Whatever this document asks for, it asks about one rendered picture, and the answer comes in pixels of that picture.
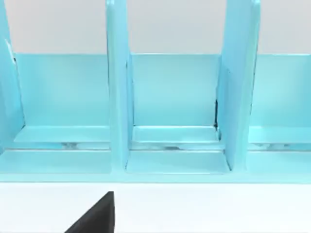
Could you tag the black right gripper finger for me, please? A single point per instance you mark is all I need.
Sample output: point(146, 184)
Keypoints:
point(99, 216)

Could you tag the light blue rack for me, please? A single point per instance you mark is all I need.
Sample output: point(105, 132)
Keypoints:
point(170, 97)

